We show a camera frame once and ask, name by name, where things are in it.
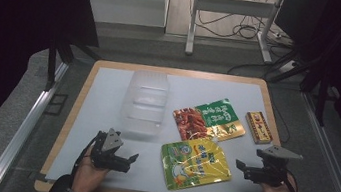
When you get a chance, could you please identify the black floor bracket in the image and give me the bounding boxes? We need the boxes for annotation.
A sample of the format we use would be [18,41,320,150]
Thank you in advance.
[43,91,70,119]

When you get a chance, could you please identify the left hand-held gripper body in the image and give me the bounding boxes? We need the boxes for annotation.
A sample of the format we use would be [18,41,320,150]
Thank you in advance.
[87,125,126,173]

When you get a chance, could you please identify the yellow spouted pouch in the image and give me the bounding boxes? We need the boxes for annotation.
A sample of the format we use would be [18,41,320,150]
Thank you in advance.
[155,131,238,192]

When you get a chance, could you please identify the white desk frame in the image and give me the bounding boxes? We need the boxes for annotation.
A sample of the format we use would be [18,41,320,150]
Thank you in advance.
[182,0,287,68]

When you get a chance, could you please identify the clear plastic container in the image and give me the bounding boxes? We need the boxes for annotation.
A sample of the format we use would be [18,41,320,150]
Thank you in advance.
[118,67,174,140]

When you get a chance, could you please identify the black metal stand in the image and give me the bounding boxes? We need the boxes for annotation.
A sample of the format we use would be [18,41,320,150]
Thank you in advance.
[42,37,103,98]
[262,44,338,128]

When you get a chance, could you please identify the tangle of black floor cables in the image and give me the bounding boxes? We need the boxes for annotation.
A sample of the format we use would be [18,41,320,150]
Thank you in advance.
[193,0,276,45]

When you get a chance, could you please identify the person's left hand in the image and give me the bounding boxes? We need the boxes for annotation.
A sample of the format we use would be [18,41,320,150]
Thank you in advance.
[70,154,112,192]

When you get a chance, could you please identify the small red and yellow box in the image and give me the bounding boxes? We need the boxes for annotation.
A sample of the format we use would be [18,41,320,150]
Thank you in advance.
[241,109,277,147]

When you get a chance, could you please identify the thin black floor cable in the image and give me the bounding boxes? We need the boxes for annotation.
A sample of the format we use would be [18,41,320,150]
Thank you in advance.
[265,95,296,145]

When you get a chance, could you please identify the green and red snack pouch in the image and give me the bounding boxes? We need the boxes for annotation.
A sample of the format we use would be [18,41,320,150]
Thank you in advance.
[168,91,251,151]

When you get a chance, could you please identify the white power strip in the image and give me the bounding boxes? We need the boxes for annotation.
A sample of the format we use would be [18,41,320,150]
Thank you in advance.
[277,58,300,76]

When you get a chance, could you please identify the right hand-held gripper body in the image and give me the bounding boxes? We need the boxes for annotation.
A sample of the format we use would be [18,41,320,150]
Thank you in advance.
[251,142,305,191]

